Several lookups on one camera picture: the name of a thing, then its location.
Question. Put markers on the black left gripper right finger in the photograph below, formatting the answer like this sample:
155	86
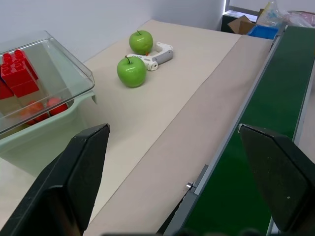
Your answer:
278	177

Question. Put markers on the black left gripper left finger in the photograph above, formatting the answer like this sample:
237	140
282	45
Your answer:
71	182

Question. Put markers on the green conveyor belt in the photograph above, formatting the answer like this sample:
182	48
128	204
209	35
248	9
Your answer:
265	123

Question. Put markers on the pale green plastic bin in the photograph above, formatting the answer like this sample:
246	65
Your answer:
41	137

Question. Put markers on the red round toy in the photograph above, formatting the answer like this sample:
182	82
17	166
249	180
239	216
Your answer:
57	106

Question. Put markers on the orange round toy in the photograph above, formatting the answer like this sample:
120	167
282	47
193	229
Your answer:
32	110

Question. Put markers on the clear plastic lid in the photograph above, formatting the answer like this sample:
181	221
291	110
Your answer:
46	81

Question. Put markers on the red building block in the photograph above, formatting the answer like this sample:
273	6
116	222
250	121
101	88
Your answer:
19	73

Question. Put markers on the green apple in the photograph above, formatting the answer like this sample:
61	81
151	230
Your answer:
141	42
131	72

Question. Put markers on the blue plastic crate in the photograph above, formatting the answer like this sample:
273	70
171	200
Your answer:
263	31

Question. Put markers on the white and grey toy gun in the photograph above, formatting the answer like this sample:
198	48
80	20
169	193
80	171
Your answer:
157	58

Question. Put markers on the brown cardboard box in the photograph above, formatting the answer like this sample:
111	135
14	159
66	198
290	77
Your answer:
241	25

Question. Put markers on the clear plastic bag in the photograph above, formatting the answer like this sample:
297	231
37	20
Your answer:
270	13

